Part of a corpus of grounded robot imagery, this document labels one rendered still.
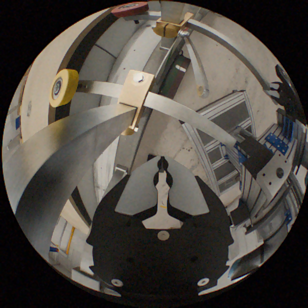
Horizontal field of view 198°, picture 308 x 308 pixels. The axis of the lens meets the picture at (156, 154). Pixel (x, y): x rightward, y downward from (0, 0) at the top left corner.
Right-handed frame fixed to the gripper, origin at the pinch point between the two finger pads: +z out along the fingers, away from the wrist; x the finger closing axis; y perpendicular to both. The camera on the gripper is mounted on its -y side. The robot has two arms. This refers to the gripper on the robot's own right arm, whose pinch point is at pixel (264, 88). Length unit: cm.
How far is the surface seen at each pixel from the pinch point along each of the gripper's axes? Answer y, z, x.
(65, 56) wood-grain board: -50, -7, -17
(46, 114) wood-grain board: -51, -7, -31
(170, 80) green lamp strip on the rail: -25.9, 12.5, -16.9
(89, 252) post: -31, -23, -53
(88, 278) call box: -30, -33, -52
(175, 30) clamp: -29.4, -3.5, -7.9
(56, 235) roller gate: -411, -153, -745
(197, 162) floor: 44, 83, -72
